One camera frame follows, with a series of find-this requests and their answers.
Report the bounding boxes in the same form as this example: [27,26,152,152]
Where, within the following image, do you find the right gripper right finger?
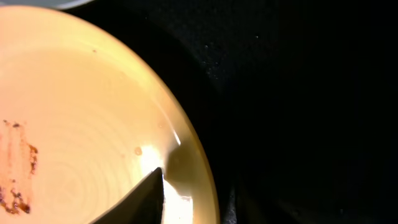
[223,187,238,224]

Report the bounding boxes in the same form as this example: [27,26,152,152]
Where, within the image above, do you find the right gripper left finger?
[93,167,164,224]

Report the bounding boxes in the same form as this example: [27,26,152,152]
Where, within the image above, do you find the yellow plate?
[1,6,220,223]

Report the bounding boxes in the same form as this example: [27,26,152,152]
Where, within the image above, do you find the light blue plate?
[1,0,94,10]

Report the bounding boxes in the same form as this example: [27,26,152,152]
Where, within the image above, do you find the black round tray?
[70,0,397,223]

